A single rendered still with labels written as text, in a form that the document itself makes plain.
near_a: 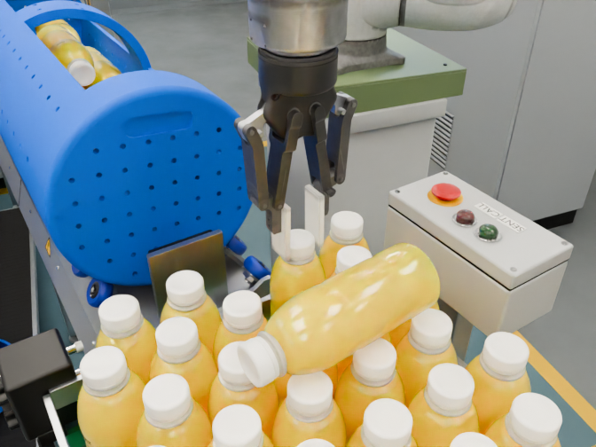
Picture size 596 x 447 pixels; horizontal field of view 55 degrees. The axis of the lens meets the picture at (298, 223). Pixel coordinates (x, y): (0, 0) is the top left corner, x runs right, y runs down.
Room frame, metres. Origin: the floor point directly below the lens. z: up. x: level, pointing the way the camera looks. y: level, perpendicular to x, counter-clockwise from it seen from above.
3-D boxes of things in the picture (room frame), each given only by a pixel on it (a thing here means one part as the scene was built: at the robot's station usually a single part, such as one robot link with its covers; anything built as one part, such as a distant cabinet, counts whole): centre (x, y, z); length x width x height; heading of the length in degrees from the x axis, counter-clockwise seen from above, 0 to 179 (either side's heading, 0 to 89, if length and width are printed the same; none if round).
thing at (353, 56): (1.26, -0.10, 1.09); 0.22 x 0.18 x 0.06; 28
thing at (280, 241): (0.52, 0.02, 1.11); 0.03 x 0.01 x 0.07; 33
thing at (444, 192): (0.61, -0.18, 1.11); 0.04 x 0.04 x 0.01
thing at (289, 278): (0.53, 0.00, 0.99); 0.07 x 0.07 x 0.19
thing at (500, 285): (0.57, -0.21, 1.05); 0.20 x 0.10 x 0.10; 33
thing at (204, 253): (0.58, 0.14, 0.99); 0.10 x 0.02 x 0.12; 123
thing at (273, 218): (0.51, 0.03, 1.14); 0.03 x 0.01 x 0.05; 123
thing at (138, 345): (0.42, 0.18, 0.99); 0.07 x 0.07 x 0.19
